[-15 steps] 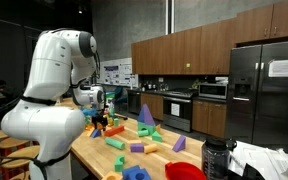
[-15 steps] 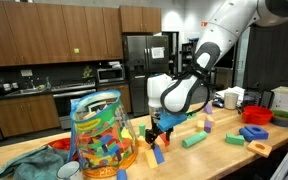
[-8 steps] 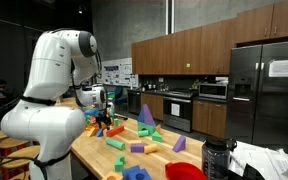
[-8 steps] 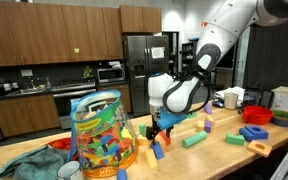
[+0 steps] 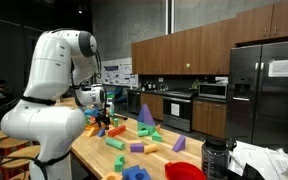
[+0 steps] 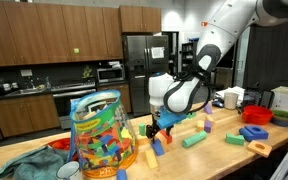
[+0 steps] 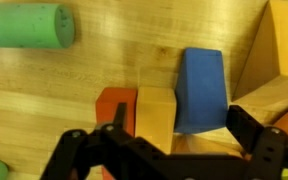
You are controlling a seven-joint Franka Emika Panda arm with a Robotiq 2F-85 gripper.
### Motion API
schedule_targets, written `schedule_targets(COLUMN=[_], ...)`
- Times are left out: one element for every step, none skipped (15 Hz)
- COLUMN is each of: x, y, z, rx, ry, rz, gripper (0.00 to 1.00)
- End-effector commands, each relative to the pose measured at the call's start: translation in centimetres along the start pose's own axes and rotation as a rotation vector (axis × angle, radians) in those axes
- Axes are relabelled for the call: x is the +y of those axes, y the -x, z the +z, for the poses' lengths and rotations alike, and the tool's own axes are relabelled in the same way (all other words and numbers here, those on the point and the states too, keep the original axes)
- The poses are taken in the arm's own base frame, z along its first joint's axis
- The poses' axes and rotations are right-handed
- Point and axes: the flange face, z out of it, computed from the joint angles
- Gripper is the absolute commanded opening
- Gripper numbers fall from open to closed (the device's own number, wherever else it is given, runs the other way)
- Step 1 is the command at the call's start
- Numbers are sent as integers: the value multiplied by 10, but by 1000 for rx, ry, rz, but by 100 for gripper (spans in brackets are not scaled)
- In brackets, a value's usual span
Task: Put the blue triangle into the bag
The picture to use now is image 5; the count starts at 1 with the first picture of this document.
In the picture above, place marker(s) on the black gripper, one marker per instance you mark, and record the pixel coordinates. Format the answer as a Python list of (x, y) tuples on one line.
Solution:
[(103, 114)]

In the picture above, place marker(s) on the blue cube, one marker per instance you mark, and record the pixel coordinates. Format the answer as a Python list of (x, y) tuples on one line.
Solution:
[(101, 133)]

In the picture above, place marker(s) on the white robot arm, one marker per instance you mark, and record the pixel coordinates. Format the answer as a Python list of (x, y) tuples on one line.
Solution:
[(50, 66)]

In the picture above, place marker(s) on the purple tall triangle block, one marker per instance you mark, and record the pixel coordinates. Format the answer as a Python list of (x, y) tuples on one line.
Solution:
[(148, 116)]

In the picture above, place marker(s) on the green triangle block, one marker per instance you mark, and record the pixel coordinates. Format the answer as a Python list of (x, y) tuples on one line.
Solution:
[(156, 137)]

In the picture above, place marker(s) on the orange short block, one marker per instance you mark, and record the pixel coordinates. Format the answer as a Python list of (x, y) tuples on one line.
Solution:
[(112, 126)]

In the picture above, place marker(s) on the green short cylinder block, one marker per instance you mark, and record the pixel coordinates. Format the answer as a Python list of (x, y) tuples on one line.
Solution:
[(143, 133), (116, 122)]

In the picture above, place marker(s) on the red long block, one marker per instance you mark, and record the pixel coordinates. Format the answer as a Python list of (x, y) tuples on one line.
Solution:
[(116, 130)]

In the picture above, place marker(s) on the yellow flat block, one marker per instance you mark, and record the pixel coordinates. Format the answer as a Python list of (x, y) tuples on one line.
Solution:
[(91, 132)]

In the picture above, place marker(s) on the black pen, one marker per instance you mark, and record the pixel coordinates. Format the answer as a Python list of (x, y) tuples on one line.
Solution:
[(121, 116)]

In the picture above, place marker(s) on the green long cylinder block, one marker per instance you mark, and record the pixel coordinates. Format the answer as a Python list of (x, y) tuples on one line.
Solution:
[(114, 143)]

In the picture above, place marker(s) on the blue office chair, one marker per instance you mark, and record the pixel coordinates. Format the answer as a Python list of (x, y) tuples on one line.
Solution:
[(120, 95)]

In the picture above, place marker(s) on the dark dishwasher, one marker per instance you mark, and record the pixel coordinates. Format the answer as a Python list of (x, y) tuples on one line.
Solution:
[(134, 101)]

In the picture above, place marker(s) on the purple rectangular block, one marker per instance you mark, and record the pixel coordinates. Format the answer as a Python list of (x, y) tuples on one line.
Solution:
[(137, 148)]

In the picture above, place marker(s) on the green small arch block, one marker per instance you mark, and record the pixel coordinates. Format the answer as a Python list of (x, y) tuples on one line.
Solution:
[(119, 164)]

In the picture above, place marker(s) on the green wide arch block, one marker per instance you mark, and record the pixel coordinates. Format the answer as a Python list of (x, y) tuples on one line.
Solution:
[(150, 127)]

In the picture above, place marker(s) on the brown wide base cabinet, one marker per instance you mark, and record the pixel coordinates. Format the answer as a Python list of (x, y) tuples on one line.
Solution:
[(152, 105)]

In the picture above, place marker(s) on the white poster board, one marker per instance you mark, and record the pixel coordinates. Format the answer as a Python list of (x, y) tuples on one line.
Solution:
[(120, 73)]

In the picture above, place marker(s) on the yellow cylinder block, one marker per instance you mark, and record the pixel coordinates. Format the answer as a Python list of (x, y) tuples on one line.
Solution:
[(150, 148)]

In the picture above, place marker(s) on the orange square block with hole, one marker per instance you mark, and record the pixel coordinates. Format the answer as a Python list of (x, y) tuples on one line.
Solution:
[(112, 176)]

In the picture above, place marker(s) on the tan small block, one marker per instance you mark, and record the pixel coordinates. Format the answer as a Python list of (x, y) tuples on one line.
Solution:
[(158, 128)]

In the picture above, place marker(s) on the blue square block with hole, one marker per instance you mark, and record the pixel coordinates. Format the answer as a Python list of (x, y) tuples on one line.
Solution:
[(140, 175)]

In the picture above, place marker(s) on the stainless oven with stove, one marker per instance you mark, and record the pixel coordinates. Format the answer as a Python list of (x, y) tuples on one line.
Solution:
[(180, 116)]

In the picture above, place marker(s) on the purple wedge block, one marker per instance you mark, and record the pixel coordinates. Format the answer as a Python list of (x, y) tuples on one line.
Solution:
[(180, 146)]

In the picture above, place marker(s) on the red bowl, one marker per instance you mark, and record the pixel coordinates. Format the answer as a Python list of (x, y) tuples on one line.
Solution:
[(184, 171)]

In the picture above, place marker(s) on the green potted plant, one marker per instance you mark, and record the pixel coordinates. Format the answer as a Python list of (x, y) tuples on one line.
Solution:
[(194, 84)]

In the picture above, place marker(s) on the green sticky note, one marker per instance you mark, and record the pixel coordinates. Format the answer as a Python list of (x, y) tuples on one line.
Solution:
[(188, 65)]

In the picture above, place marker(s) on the brown narrow base cabinet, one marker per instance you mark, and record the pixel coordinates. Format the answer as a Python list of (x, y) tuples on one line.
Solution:
[(209, 118)]

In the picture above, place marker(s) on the seated person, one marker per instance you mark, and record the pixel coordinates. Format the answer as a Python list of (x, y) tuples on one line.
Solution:
[(2, 90)]

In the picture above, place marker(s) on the stainless microwave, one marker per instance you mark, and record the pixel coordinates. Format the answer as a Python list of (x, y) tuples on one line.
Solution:
[(212, 91)]

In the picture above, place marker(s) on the black water bottle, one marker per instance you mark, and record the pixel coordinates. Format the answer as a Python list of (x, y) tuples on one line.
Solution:
[(215, 160)]

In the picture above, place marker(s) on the white vertical pipe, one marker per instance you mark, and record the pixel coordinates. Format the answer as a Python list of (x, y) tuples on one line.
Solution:
[(170, 16)]

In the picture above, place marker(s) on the white papers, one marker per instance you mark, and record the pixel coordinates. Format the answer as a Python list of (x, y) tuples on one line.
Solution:
[(267, 160)]

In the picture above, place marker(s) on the stainless steel fridge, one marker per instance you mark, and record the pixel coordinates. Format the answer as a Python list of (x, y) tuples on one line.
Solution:
[(277, 110)]

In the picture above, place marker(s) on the white paper on fridge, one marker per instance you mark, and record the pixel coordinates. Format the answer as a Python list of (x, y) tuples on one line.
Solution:
[(284, 68)]

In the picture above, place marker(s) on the brown upper wall cabinets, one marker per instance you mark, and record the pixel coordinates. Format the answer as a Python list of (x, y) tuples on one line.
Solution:
[(200, 50)]

